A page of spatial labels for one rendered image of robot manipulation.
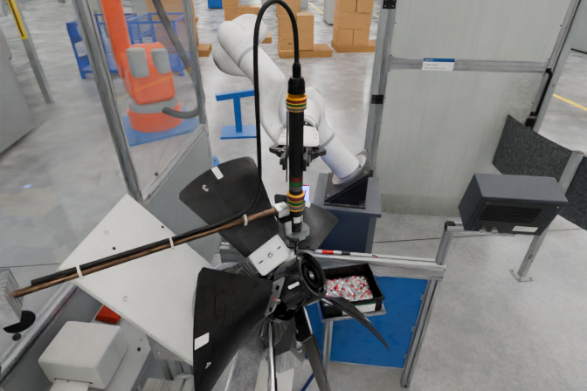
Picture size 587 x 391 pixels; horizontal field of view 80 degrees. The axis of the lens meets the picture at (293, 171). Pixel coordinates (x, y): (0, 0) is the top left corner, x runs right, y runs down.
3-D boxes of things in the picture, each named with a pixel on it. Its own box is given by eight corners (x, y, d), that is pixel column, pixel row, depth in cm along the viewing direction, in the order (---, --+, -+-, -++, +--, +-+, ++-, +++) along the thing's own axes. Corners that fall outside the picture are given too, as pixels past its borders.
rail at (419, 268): (221, 262, 149) (218, 248, 145) (224, 256, 152) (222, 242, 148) (442, 281, 140) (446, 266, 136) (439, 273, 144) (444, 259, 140)
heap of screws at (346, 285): (326, 316, 123) (327, 309, 121) (317, 284, 135) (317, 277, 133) (378, 308, 125) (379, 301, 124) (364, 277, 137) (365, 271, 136)
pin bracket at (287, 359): (265, 360, 97) (289, 350, 94) (270, 343, 102) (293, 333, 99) (279, 373, 99) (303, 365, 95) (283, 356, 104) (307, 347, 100)
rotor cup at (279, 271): (298, 299, 97) (336, 281, 92) (280, 336, 84) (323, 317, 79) (267, 257, 97) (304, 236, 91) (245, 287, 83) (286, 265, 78)
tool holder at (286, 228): (283, 247, 87) (282, 216, 81) (271, 230, 92) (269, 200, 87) (314, 236, 90) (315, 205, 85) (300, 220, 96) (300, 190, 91)
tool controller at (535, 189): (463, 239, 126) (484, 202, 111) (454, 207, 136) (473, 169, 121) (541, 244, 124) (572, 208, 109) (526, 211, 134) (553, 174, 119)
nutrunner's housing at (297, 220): (293, 246, 90) (293, 65, 67) (286, 237, 93) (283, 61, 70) (306, 241, 92) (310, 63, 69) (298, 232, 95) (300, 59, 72)
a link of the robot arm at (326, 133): (312, 147, 163) (277, 108, 156) (342, 120, 161) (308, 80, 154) (316, 154, 152) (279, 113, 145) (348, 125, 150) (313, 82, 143)
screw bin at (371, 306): (322, 320, 122) (323, 306, 118) (312, 283, 136) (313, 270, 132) (383, 311, 125) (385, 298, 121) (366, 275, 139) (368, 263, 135)
